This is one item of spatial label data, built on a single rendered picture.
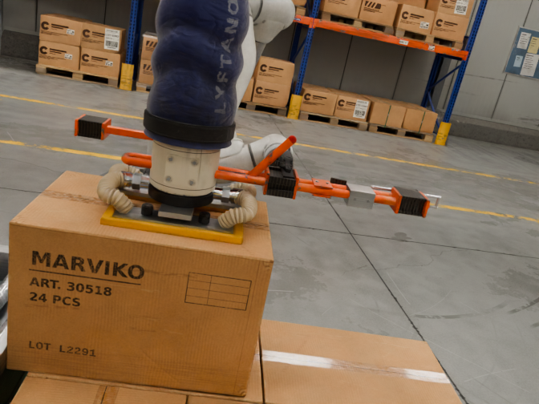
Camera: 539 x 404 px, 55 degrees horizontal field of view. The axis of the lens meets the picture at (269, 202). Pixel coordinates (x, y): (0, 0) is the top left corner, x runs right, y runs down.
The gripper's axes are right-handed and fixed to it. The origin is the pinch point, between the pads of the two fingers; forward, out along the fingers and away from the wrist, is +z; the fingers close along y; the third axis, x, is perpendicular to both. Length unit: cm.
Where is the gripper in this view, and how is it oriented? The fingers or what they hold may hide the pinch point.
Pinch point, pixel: (285, 182)
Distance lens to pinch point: 136.0
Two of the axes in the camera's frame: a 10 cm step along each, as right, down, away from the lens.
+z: 0.6, 3.4, -9.4
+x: -9.8, -1.6, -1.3
